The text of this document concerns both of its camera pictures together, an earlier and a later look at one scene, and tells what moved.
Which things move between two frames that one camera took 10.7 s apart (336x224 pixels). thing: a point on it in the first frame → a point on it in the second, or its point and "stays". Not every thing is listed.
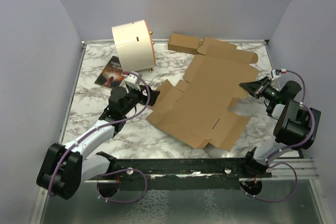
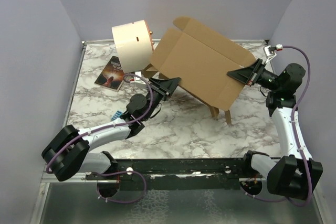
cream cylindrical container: x=135 y=45 stays
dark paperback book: x=111 y=75 stays
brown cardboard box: x=198 y=112 → x=201 y=59
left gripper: x=144 y=98 → x=164 y=87
